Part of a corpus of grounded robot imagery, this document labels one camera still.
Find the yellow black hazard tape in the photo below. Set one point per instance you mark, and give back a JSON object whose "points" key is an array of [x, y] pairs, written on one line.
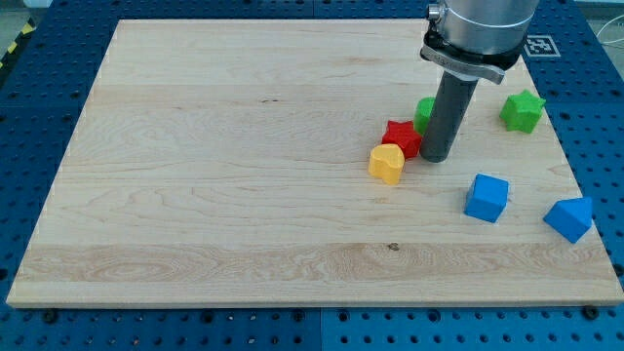
{"points": [[18, 45]]}

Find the green round block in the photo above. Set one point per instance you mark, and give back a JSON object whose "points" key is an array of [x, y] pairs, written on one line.
{"points": [[422, 114]]}

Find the light wooden board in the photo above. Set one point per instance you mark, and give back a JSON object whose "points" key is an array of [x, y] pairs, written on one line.
{"points": [[224, 163]]}

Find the blue triangular block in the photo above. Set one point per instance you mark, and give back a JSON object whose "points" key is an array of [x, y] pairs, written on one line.
{"points": [[572, 218]]}

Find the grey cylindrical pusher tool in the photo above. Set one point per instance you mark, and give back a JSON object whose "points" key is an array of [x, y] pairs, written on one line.
{"points": [[451, 102]]}

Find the yellow heart block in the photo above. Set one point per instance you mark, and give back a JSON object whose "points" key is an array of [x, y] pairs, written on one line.
{"points": [[387, 162]]}

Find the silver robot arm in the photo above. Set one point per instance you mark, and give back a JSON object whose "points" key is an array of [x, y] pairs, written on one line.
{"points": [[470, 40]]}

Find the blue cube block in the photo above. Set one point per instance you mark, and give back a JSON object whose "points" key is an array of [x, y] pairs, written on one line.
{"points": [[487, 198]]}

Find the red star block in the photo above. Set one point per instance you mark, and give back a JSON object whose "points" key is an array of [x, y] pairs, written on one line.
{"points": [[405, 136]]}

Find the white fiducial marker tag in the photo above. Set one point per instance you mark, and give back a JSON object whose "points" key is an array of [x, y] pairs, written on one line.
{"points": [[541, 46]]}

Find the green star block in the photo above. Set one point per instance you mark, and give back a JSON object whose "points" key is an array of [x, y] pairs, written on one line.
{"points": [[521, 112]]}

